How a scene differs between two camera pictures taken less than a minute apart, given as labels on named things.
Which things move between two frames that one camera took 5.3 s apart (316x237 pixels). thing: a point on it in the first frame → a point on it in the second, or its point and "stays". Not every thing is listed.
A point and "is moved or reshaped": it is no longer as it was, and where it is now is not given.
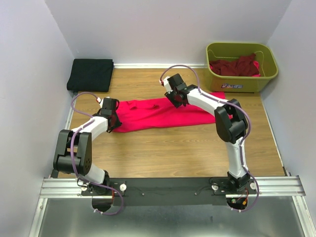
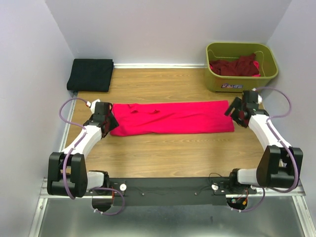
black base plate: x=143 y=191 stays
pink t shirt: x=133 y=113 is moved or reshaped
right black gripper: x=176 y=104 → x=235 y=104
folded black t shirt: x=90 y=75 stays
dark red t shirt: x=243 y=66 stays
